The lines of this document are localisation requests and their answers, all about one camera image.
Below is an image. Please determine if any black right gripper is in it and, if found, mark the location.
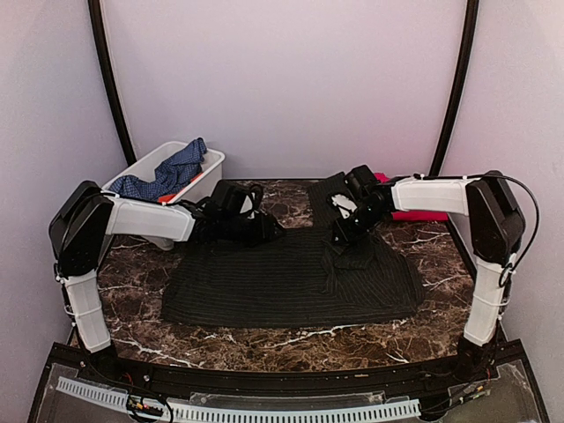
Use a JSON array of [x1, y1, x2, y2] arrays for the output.
[[331, 203, 387, 246]]

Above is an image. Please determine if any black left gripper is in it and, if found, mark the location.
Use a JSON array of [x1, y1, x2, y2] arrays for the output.
[[220, 212, 286, 249]]

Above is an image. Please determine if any red t-shirt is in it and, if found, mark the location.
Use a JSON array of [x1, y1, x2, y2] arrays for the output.
[[374, 172, 449, 222]]

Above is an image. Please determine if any black striped garment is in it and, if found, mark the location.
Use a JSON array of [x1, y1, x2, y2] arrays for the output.
[[161, 173, 424, 329]]

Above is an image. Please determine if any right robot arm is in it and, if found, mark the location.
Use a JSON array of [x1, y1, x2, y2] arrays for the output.
[[327, 166, 531, 347]]

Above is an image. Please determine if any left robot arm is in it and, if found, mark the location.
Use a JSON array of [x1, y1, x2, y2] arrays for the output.
[[48, 180, 286, 384]]

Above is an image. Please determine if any white plastic laundry bin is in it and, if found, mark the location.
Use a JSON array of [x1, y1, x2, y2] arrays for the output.
[[105, 148, 226, 250]]

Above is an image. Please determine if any orange red garment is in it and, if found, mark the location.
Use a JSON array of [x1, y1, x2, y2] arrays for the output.
[[157, 172, 204, 204]]

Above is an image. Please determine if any blue checkered garment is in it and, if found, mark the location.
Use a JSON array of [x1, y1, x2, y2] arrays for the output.
[[106, 137, 207, 201]]

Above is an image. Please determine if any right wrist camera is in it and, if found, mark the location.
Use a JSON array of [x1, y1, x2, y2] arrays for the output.
[[344, 165, 380, 200]]

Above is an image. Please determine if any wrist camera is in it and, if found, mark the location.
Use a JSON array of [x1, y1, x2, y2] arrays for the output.
[[344, 165, 380, 200], [211, 180, 263, 219]]

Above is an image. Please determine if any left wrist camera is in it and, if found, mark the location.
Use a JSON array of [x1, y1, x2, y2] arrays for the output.
[[211, 180, 263, 219]]

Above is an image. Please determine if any black frame post right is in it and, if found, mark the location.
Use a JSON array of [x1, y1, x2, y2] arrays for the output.
[[429, 0, 479, 176]]

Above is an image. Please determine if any black frame post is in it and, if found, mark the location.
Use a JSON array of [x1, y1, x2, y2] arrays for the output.
[[429, 0, 479, 176], [87, 0, 137, 166]]

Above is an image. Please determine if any white slotted cable duct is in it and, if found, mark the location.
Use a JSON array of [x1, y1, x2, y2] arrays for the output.
[[56, 377, 420, 422]]

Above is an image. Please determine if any black front rail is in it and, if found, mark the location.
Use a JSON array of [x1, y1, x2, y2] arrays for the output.
[[48, 341, 525, 397]]

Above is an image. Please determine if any black frame post left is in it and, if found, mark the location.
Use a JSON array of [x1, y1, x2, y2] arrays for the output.
[[87, 0, 137, 166]]

